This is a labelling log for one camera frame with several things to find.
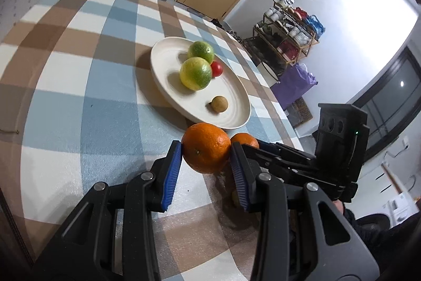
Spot orange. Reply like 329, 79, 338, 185
182, 123, 232, 174
230, 133, 260, 150

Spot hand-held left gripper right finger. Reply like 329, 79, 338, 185
229, 142, 380, 281

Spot cream trash bin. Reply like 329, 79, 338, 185
257, 60, 280, 87

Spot wooden shoe rack with shoes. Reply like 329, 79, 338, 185
253, 0, 326, 67

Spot cream round plate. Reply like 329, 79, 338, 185
150, 37, 251, 130

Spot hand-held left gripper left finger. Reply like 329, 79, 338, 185
33, 140, 183, 281

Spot brown patterned mat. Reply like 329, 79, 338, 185
288, 97, 313, 128

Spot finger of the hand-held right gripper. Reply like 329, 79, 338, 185
242, 145, 329, 184
256, 139, 318, 166

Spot green citrus fruit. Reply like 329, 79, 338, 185
187, 41, 215, 64

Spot yellow-green citrus fruit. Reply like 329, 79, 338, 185
179, 57, 213, 91

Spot scattered loose shoes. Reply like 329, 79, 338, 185
197, 9, 245, 41

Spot black white patterned rug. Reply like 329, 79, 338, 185
0, 0, 63, 38

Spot checked blue brown tablecloth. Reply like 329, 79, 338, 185
0, 0, 305, 281

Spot dark framed window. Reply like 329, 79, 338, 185
349, 46, 421, 160

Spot purple bag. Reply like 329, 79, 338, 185
270, 63, 318, 110

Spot person's right forearm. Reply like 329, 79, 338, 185
332, 200, 421, 281

